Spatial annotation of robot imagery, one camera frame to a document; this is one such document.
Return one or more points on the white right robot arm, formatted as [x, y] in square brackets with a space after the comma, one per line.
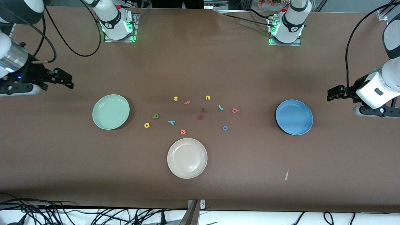
[114, 22]

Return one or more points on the beige plate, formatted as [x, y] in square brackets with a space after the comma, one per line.
[187, 158]

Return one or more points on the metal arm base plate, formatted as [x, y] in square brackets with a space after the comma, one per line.
[284, 44]
[118, 40]

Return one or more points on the pale green plate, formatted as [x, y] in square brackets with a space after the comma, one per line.
[111, 112]

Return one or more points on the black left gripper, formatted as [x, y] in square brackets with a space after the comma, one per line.
[349, 92]

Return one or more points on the grey metal table bracket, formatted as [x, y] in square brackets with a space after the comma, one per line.
[192, 215]

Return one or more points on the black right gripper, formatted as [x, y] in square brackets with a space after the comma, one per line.
[35, 74]

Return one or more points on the blue plate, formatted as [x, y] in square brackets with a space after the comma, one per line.
[294, 117]

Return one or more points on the white tape scrap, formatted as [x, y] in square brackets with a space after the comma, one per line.
[286, 175]

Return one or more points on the aluminium profile post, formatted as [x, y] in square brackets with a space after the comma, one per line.
[383, 14]

